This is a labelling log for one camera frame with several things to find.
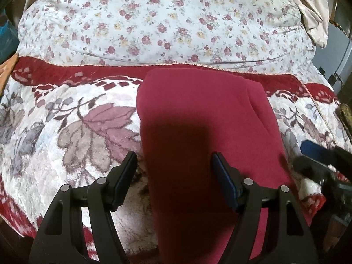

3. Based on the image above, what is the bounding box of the floral white pillow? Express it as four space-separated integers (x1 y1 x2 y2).
16 0 317 74

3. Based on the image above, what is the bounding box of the brown mottled object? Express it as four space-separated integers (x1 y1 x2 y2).
339 103 352 142

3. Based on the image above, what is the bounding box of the red knit top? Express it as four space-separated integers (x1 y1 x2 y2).
137 67 314 264

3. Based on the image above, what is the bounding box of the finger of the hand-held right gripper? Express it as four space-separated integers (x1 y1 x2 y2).
300 140 337 158
292 155 332 180

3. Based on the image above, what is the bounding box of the orange blanket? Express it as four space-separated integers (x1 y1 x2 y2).
0 58 17 95

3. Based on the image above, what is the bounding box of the grey appliance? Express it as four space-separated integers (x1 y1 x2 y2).
311 19 352 95

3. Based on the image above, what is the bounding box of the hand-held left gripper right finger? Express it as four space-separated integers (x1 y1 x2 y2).
211 152 314 264

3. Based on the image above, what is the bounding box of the red and white plush blanket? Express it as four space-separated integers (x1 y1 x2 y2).
0 56 347 264

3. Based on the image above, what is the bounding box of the teal bag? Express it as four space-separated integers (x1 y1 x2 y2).
0 19 20 62

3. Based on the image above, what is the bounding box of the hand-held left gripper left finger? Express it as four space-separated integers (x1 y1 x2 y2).
28 151 138 264

